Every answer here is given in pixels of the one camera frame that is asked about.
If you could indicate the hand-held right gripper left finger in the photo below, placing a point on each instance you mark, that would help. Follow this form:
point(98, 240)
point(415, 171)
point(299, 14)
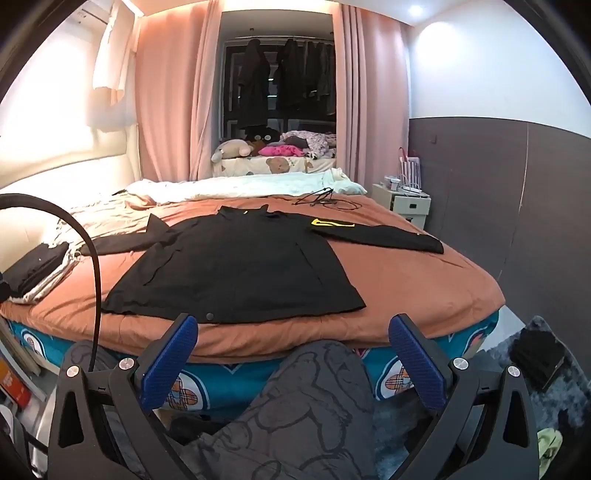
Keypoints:
point(171, 364)

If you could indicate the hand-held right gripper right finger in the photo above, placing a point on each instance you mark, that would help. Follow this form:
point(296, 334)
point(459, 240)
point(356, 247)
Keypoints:
point(415, 364)

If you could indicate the black long-sleeved garment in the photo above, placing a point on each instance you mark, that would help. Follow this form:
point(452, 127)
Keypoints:
point(240, 263)

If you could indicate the stack of black clothes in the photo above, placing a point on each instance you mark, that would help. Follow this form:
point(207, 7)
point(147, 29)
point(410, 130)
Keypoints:
point(535, 355)

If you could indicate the teal printed bed sheet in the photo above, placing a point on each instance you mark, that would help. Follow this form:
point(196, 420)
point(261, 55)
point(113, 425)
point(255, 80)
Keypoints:
point(221, 383)

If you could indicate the bed with orange sheet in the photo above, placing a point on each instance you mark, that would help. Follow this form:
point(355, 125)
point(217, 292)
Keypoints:
point(415, 286)

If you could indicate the person's leg in grey pants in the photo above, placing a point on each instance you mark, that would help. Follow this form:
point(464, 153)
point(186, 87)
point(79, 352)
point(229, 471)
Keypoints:
point(286, 415)

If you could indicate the beige folded cloth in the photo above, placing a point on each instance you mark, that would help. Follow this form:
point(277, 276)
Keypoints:
point(51, 284)

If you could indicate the white nightstand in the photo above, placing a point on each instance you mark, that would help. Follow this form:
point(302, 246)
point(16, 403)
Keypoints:
point(406, 207)

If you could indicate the grey shaggy rug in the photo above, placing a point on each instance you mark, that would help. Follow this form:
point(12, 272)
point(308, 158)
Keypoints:
point(572, 383)

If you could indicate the yellow-green cloth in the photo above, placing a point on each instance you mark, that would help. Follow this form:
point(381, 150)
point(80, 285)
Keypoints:
point(549, 452)

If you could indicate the orange box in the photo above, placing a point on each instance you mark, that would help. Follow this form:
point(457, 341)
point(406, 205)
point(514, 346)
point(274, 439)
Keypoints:
point(11, 383)

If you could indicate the black folded garment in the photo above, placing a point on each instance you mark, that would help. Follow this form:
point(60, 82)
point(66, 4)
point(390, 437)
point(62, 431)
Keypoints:
point(37, 265)

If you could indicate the white power strip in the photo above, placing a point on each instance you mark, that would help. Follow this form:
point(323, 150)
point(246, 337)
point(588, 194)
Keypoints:
point(413, 189)

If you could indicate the small white container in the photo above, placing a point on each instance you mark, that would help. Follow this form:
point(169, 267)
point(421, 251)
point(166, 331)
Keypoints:
point(391, 182)

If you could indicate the white quilt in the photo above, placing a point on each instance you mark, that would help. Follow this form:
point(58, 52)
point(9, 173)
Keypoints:
point(231, 187)

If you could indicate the striped gift bag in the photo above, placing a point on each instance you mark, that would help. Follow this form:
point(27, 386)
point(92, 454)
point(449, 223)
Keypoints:
point(411, 170)

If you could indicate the white plush toy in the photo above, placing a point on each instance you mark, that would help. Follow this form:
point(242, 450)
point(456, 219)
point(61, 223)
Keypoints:
point(231, 148)

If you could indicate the cream padded headboard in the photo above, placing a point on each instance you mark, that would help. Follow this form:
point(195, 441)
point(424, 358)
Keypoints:
point(69, 157)

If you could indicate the pink cloth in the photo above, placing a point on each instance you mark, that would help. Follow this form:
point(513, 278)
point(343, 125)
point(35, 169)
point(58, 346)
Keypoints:
point(281, 151)

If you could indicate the floral cloth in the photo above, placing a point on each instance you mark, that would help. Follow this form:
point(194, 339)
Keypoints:
point(318, 143)

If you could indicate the black plush toy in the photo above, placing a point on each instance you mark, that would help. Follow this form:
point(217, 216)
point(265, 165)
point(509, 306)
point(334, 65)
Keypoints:
point(261, 134)

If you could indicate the pink curtain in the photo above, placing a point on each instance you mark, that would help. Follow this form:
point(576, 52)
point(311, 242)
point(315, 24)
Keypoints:
point(369, 92)
point(171, 92)

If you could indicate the dark hanging coat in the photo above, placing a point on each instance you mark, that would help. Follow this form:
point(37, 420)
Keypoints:
point(254, 78)

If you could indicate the dark hanging garment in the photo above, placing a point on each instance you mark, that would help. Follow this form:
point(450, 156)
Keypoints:
point(321, 74)
point(291, 78)

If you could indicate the white hanging garment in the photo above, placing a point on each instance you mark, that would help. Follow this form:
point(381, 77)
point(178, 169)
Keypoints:
point(111, 55)

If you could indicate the ceiling spotlight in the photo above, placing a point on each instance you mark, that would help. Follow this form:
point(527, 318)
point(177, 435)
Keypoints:
point(415, 10)

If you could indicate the white air conditioner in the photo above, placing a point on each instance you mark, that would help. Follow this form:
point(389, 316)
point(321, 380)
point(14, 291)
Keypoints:
point(92, 14)

